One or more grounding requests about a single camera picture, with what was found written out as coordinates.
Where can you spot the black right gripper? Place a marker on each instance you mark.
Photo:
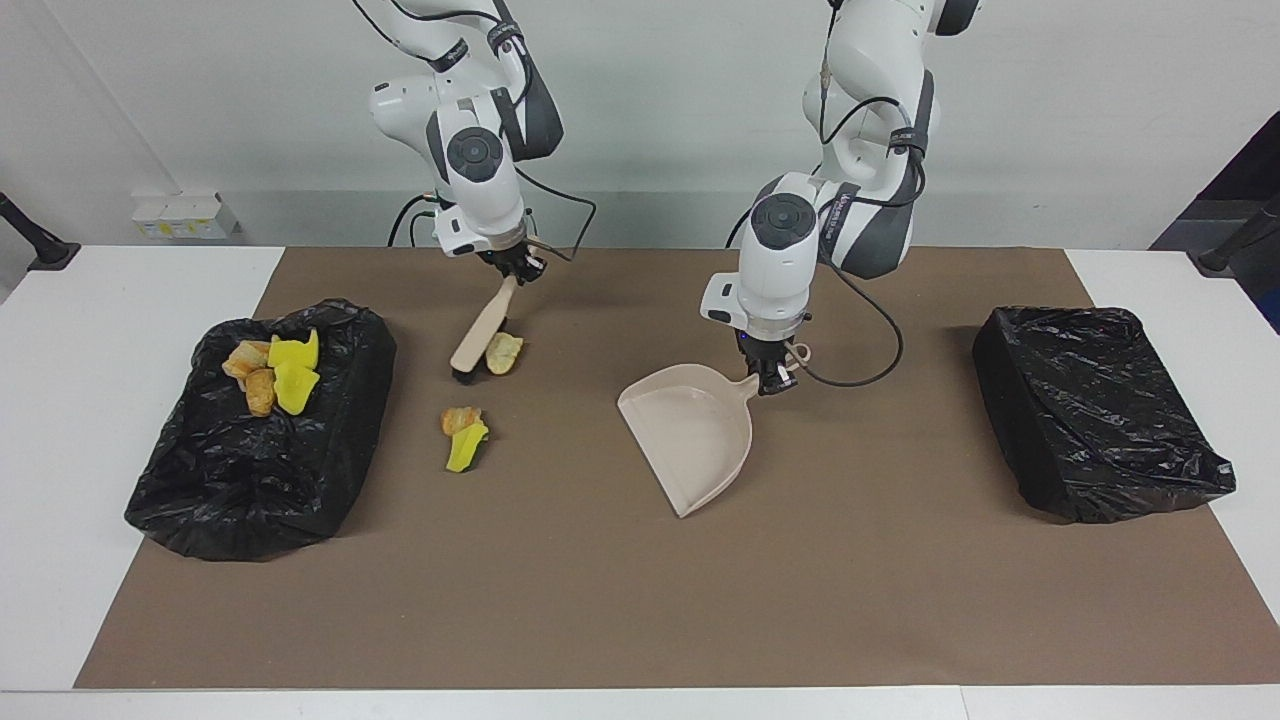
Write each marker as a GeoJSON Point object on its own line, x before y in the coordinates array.
{"type": "Point", "coordinates": [515, 262]}

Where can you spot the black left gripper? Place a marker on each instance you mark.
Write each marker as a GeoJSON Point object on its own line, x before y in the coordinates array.
{"type": "Point", "coordinates": [772, 352]}

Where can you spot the pale bread chunk tan crust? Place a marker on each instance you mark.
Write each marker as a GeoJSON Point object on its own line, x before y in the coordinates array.
{"type": "Point", "coordinates": [503, 354]}

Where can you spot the beige plastic dustpan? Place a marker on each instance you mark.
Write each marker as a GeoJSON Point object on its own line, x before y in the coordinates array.
{"type": "Point", "coordinates": [690, 440]}

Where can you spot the orange croissant piece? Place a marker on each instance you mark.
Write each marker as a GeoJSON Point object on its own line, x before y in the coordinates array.
{"type": "Point", "coordinates": [458, 419]}

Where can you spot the yellow sponge with green back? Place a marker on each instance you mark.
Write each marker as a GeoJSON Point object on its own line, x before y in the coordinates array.
{"type": "Point", "coordinates": [465, 450]}

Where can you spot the yellow sponge piece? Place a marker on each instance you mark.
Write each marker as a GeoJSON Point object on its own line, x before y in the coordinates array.
{"type": "Point", "coordinates": [292, 352]}
{"type": "Point", "coordinates": [296, 388]}

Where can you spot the brown oval bread roll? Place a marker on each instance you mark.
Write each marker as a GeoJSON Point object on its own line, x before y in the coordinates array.
{"type": "Point", "coordinates": [261, 392]}

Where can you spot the pale wedge bread piece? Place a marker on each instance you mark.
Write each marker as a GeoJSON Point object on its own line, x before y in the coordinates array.
{"type": "Point", "coordinates": [245, 358]}

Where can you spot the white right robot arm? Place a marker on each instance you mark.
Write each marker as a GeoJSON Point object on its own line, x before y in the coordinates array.
{"type": "Point", "coordinates": [480, 190]}

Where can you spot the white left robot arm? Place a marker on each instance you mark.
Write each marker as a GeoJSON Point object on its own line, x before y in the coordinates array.
{"type": "Point", "coordinates": [780, 270]}

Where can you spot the bin with taut black bag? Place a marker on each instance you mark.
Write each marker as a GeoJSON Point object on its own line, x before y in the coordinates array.
{"type": "Point", "coordinates": [1090, 420]}

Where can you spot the bin with crumpled black bag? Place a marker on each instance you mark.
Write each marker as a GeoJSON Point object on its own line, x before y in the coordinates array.
{"type": "Point", "coordinates": [260, 470]}

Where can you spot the brown table mat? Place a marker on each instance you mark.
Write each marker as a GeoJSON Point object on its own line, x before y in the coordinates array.
{"type": "Point", "coordinates": [600, 620]}

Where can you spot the black stand foot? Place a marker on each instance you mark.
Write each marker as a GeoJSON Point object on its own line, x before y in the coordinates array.
{"type": "Point", "coordinates": [1215, 262]}
{"type": "Point", "coordinates": [45, 250]}

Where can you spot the black panel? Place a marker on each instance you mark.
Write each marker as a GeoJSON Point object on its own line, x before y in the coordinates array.
{"type": "Point", "coordinates": [1262, 160]}

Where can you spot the white wall socket box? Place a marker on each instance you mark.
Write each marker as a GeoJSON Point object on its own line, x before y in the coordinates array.
{"type": "Point", "coordinates": [185, 215]}

